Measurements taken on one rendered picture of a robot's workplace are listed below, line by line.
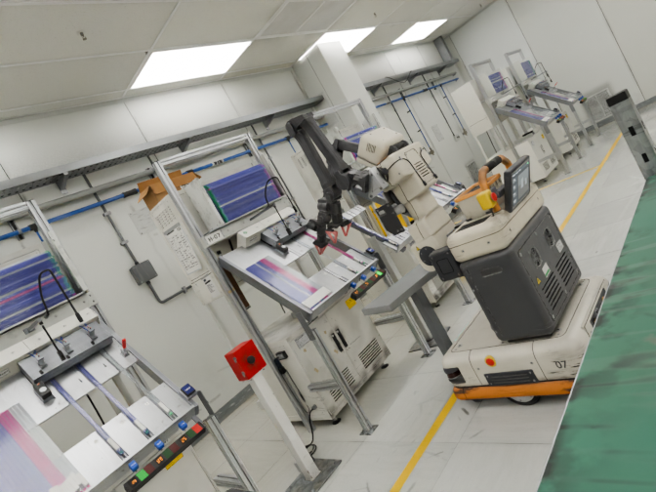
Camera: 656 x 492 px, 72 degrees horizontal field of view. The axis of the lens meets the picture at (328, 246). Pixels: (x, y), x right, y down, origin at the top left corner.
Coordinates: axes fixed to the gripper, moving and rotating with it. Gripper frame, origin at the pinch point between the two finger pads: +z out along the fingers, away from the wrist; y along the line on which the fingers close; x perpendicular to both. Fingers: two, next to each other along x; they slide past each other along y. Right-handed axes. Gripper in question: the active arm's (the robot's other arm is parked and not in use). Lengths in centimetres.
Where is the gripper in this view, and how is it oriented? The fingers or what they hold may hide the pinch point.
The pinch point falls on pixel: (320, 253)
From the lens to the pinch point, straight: 289.2
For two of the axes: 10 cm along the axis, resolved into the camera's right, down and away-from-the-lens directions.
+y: -5.9, 4.0, -7.0
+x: 8.1, 3.3, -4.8
